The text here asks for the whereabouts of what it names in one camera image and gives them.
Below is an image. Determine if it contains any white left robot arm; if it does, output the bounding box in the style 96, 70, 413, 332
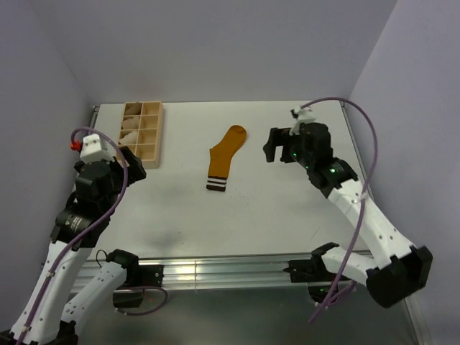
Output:
1, 146, 147, 344

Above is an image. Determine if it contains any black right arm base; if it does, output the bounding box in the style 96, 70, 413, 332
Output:
283, 252, 356, 305

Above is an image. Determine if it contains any cream rolled sock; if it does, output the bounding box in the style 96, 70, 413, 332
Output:
119, 131, 138, 145
124, 102, 142, 116
121, 116, 140, 130

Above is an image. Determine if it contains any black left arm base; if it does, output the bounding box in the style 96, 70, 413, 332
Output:
112, 264, 168, 311

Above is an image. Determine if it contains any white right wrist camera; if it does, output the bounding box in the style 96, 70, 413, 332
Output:
289, 106, 316, 136

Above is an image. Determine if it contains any wooden compartment organizer box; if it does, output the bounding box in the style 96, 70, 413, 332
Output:
117, 101, 164, 169

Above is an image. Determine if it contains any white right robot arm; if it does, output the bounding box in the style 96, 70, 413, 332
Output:
263, 122, 433, 308

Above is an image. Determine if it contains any cream rolled sock top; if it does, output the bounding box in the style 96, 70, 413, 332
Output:
124, 102, 142, 116

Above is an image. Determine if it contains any cream rolled sock middle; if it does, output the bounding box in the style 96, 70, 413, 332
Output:
121, 116, 140, 130

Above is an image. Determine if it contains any mustard yellow striped sock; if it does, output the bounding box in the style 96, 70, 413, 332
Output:
206, 125, 247, 192

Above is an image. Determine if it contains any cream rolled sock lower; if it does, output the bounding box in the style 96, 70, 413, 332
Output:
119, 131, 138, 145

